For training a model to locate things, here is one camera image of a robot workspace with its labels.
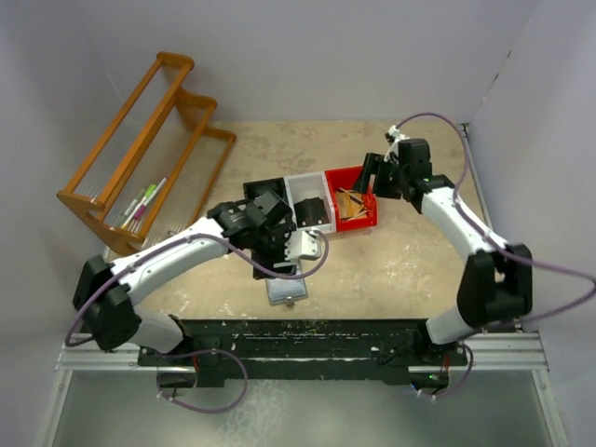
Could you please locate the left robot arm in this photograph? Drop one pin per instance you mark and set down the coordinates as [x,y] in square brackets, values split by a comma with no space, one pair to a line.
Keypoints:
[108,295]

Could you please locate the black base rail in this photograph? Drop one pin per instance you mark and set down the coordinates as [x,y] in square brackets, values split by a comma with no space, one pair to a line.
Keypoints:
[381,350]

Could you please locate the green marker pen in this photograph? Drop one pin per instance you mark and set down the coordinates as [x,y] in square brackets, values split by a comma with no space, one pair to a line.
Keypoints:
[134,203]

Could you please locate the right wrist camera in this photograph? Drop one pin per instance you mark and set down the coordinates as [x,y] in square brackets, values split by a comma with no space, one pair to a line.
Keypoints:
[393,136]

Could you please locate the red plastic bin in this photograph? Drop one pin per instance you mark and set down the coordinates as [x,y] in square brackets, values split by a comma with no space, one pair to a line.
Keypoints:
[344,178]

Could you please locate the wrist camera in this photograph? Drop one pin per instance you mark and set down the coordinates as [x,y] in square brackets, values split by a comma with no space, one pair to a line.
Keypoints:
[393,136]
[302,245]

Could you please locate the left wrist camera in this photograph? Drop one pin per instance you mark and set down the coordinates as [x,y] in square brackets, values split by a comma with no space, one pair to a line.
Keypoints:
[302,245]

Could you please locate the black cards in white bin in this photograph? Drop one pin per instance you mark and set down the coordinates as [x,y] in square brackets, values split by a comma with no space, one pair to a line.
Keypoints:
[311,212]

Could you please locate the grey card holder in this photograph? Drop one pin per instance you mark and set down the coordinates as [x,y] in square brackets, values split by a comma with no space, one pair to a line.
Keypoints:
[285,291]

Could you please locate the white plastic bin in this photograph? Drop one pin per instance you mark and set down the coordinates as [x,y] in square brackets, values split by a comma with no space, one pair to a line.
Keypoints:
[302,186]

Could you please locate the gold cards in red bin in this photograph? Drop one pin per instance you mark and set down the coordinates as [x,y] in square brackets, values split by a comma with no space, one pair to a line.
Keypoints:
[352,205]

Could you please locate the black plastic bin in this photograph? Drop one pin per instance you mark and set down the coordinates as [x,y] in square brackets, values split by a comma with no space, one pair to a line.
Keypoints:
[254,189]

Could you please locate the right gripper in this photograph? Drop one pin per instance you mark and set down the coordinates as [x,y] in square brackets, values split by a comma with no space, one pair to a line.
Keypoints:
[372,165]

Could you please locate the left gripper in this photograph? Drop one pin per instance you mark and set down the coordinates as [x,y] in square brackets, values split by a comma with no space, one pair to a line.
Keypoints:
[279,231]

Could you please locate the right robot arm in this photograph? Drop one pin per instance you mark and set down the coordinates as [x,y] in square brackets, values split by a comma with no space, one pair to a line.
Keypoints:
[493,287]

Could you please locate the orange wooden rack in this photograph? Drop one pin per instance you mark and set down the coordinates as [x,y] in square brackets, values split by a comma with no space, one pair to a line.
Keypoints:
[162,130]

